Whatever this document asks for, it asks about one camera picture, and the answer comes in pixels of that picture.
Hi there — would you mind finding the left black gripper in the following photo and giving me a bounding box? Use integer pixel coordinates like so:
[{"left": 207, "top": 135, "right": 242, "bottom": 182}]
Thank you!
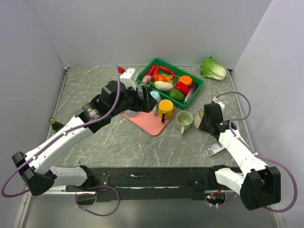
[{"left": 110, "top": 84, "right": 158, "bottom": 117}]

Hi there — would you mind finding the light blue mug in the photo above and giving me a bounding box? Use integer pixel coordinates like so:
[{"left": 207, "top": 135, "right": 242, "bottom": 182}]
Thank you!
[{"left": 150, "top": 91, "right": 161, "bottom": 115}]

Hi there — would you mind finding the cream mug black handle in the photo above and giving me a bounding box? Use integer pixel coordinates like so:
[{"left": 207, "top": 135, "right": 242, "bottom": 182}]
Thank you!
[{"left": 194, "top": 109, "right": 204, "bottom": 129}]

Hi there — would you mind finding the yellow mug black handle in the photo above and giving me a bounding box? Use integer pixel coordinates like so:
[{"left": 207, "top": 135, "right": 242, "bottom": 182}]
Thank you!
[{"left": 158, "top": 99, "right": 174, "bottom": 123}]

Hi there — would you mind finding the light green mug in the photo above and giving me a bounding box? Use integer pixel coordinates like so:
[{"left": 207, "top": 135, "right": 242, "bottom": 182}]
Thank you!
[{"left": 175, "top": 111, "right": 193, "bottom": 134}]

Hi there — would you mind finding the grey mug pink rim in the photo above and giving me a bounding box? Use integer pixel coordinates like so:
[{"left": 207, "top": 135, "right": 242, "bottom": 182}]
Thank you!
[{"left": 124, "top": 110, "right": 138, "bottom": 118}]

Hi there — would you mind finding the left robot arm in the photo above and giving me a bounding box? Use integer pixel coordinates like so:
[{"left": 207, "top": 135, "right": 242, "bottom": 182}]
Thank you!
[{"left": 12, "top": 81, "right": 157, "bottom": 196}]

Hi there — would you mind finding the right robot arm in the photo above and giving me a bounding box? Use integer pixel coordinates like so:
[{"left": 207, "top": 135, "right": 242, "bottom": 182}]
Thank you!
[{"left": 199, "top": 103, "right": 281, "bottom": 210}]

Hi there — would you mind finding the dark blue-grey mug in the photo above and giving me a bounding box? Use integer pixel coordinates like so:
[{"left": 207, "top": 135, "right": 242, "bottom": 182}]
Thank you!
[{"left": 137, "top": 84, "right": 145, "bottom": 97}]

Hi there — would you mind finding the pink tray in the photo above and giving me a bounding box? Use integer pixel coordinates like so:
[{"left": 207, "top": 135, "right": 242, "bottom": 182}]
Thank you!
[{"left": 122, "top": 105, "right": 175, "bottom": 136}]

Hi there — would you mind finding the white radish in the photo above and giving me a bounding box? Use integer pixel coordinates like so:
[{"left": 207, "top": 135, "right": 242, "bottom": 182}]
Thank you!
[{"left": 154, "top": 81, "right": 174, "bottom": 92}]

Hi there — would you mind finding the purple onion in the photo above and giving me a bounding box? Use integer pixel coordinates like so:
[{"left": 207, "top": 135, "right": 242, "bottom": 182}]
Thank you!
[{"left": 142, "top": 75, "right": 154, "bottom": 85}]

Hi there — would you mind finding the orange yellow vegetable piece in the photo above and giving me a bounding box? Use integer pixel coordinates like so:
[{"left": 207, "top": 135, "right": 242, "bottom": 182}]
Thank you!
[{"left": 155, "top": 74, "right": 173, "bottom": 84}]

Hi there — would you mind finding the green bell pepper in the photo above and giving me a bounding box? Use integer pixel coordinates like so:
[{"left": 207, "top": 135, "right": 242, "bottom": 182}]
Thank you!
[{"left": 169, "top": 88, "right": 185, "bottom": 103}]

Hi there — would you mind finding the red chili pepper pair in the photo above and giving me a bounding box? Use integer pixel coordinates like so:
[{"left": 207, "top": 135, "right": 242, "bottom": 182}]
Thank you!
[{"left": 147, "top": 65, "right": 159, "bottom": 78}]

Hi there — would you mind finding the purple eggplant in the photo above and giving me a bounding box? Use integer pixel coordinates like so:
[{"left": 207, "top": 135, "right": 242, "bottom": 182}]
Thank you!
[{"left": 183, "top": 83, "right": 198, "bottom": 104}]

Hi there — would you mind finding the white printed card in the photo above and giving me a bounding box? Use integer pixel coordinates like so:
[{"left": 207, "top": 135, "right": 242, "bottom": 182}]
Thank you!
[{"left": 207, "top": 142, "right": 225, "bottom": 157}]

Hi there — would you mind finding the red bell pepper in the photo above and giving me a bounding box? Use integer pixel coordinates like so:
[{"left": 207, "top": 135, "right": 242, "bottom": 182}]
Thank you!
[{"left": 174, "top": 81, "right": 190, "bottom": 96}]

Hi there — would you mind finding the green plastic basket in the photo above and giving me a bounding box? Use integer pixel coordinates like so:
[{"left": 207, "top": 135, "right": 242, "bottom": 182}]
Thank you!
[{"left": 136, "top": 58, "right": 204, "bottom": 110}]

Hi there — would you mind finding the orange fruit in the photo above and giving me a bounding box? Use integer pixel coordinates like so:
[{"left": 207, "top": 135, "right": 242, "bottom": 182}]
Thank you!
[{"left": 179, "top": 75, "right": 193, "bottom": 87}]

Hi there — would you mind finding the lettuce head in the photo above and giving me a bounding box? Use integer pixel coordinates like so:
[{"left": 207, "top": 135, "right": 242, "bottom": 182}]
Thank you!
[{"left": 200, "top": 57, "right": 227, "bottom": 80}]

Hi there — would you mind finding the green glass bottle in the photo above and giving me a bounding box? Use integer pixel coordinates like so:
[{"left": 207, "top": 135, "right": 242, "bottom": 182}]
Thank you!
[{"left": 48, "top": 118, "right": 65, "bottom": 133}]

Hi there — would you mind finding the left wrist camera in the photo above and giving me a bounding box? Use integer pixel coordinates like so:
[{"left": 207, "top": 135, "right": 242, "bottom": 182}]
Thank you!
[{"left": 118, "top": 66, "right": 139, "bottom": 89}]

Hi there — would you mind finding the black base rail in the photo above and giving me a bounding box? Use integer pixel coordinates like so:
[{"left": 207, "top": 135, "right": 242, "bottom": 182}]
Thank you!
[{"left": 66, "top": 167, "right": 228, "bottom": 202}]

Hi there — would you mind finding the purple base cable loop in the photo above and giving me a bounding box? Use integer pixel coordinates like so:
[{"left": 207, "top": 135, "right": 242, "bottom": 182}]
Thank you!
[{"left": 75, "top": 185, "right": 121, "bottom": 216}]

